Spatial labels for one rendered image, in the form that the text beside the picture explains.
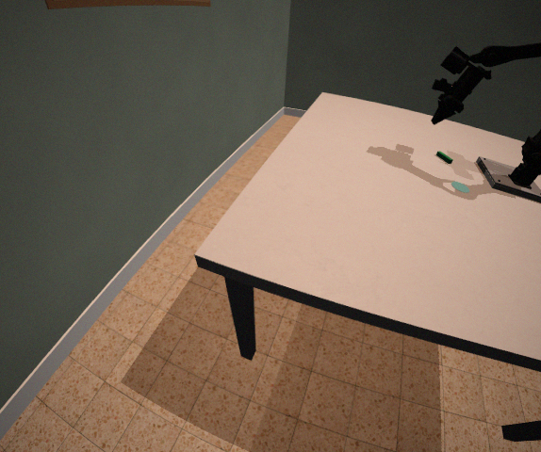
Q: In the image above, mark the teal flat circle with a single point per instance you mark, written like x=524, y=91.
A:
x=460, y=187

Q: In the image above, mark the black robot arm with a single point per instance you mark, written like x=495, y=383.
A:
x=457, y=60

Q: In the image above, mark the green rectangular post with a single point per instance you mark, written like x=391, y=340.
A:
x=444, y=157

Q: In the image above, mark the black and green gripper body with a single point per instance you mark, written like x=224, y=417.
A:
x=460, y=92

